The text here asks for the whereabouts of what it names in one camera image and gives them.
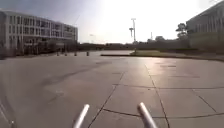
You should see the tall lamp pole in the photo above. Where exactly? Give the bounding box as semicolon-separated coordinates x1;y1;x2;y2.
128;17;138;52

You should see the grass lawn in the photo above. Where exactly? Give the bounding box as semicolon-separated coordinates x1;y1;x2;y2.
99;49;224;62

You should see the large grey glass building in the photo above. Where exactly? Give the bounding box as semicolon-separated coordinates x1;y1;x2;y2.
0;9;79;56

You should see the grey concrete paved plaza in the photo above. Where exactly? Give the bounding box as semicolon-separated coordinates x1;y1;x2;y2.
0;49;224;128

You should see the robot's own part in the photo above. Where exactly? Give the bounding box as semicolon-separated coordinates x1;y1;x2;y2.
136;101;159;128
72;103;91;128

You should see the dark row of bushes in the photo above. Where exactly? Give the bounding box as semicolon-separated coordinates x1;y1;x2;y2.
77;38;190;52

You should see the tree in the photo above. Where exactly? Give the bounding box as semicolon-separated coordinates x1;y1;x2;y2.
175;22;189;41

